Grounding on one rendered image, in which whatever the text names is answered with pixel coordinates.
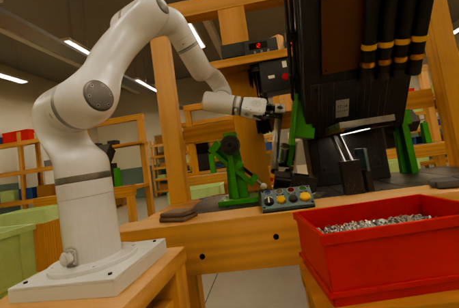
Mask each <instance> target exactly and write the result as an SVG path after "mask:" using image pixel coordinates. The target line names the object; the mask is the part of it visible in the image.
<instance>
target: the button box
mask: <svg viewBox="0 0 459 308"><path fill-rule="evenodd" d="M299 187H300V186H295V187H293V188H294V191H292V192H289V191H288V188H289V187H288V188H278V189H281V190H282V191H283V192H282V193H276V189H275V190H267V191H270V192H271V194H270V195H265V194H264V192H265V191H261V192H260V195H261V201H262V212H263V214H264V213H269V212H280V211H286V210H297V209H303V208H313V207H315V205H316V203H315V201H314V198H313V195H312V193H311V189H310V187H309V185H305V187H306V189H305V190H304V191H302V190H300V189H299ZM304 192H307V193H309V194H310V195H311V198H310V200H307V201H303V200H302V199H301V197H300V195H301V193H304ZM292 194H294V195H296V196H297V200H296V201H290V200H289V196H290V195H292ZM278 196H284V197H285V202H283V203H278V202H277V198H278ZM267 197H272V198H273V204H271V205H266V204H265V202H264V200H265V199H266V198H267Z"/></svg>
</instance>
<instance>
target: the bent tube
mask: <svg viewBox="0 0 459 308"><path fill-rule="evenodd" d="M275 113H285V104H277V103H275ZM281 122H282V119H276V118H275V124H274V131H273V146H272V156H271V166H270V172H271V173H272V174H275V171H278V170H279V163H278V161H277V159H278V157H279V141H280V133H281Z"/></svg>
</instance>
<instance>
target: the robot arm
mask: <svg viewBox="0 0 459 308"><path fill-rule="evenodd" d="M161 36H167V37H168V38H169V40H170V41H171V43H172V44H173V46H174V48H175V49H176V51H177V53H178V54H179V56H180V58H181V60H182V61H183V63H184V65H185V66H186V68H187V69H188V71H189V72H190V74H191V76H192V77H193V78H194V79H195V80H196V81H205V82H207V84H209V86H210V87H211V89H212V90H213V92H205V93H204V96H203V99H202V109H203V111H209V112H214V113H222V114H227V115H235V116H238V115H239V114H240V116H243V117H246V118H249V119H253V120H262V121H263V122H265V121H266V120H267V119H269V118H270V119H272V118H276V119H282V115H283V114H282V113H275V105H273V104H271V103H269V101H267V100H266V99H265V98H254V97H244V98H242V99H241V96H234V95H232V91H231V89H230V86H229V84H228V83H227V81H226V79H225V77H224V76H223V74H222V73H221V72H220V71H219V70H218V69H216V68H214V67H212V66H211V65H210V62H209V61H208V59H207V57H206V55H205V53H204V52H203V50H202V48H201V46H200V44H199V42H198V41H197V38H196V37H195V35H194V33H193V32H192V30H191V28H190V26H189V24H188V23H187V21H186V19H185V17H184V16H183V15H182V14H181V13H180V12H179V11H178V10H176V9H174V8H172V7H169V6H167V4H166V2H165V0H134V1H133V2H131V3H129V4H128V5H127V6H125V7H124V8H122V9H121V10H120V11H118V12H117V13H116V14H114V16H113V17H112V19H111V22H110V28H109V29H108V30H107V31H106V32H105V33H104V34H103V35H102V37H101V38H100V39H99V41H97V43H96V44H95V45H94V47H93V48H92V50H91V51H90V52H89V54H88V56H87V59H86V61H85V63H84V64H83V65H82V66H81V67H80V68H79V69H78V70H77V71H76V72H75V73H74V74H73V75H72V76H70V77H69V78H68V79H66V80H65V81H64V82H62V83H60V84H59V85H56V86H54V87H53V88H51V89H49V90H48V91H46V92H44V93H43V94H42V95H41V96H40V97H39V98H38V99H37V100H36V101H35V103H34V105H33V109H32V115H31V119H32V125H33V129H34V132H35V134H36V137H37V138H38V141H39V142H40V144H41V145H42V147H43V148H44V150H45V151H46V153H47V154H48V157H49V158H50V160H51V163H52V166H53V175H54V182H55V192H56V198H57V208H58V214H59V224H60V230H61V241H62V247H63V253H62V254H61V256H60V258H59V261H57V262H55V263H54V264H52V265H50V266H49V267H48V268H47V269H46V276H47V277H48V278H49V279H69V278H74V277H80V276H83V275H88V274H92V273H94V272H98V271H101V270H104V269H107V268H110V267H112V266H114V265H117V264H119V263H121V262H123V261H125V260H127V259H128V258H130V257H132V256H133V255H134V254H135V253H136V252H137V250H138V247H137V244H136V243H134V242H121V238H120V229H119V223H118V218H117V209H116V204H115V195H114V189H113V180H112V175H111V166H110V162H109V157H108V156H107V154H106V153H105V152H104V151H102V150H101V149H100V148H99V147H98V146H96V145H95V144H94V142H93V141H92V140H91V139H90V137H89V135H88V132H87V129H89V128H93V127H95V126H98V125H100V124H102V123H103V122H105V121H107V120H108V119H109V118H110V117H111V116H112V114H113V113H114V111H115V109H116V107H117V104H118V102H119V99H120V90H121V83H122V78H123V76H124V73H125V71H126V69H127V68H128V67H129V65H130V63H131V62H132V60H133V59H134V58H135V56H136V55H137V54H138V52H139V51H140V50H141V49H142V48H143V47H144V46H145V45H146V44H147V43H148V42H149V41H150V40H152V39H153V38H157V37H161ZM271 111H272V112H271ZM84 180H85V181H84ZM73 182H74V183H73ZM60 184H61V185H60ZM56 185H57V186H56Z"/></svg>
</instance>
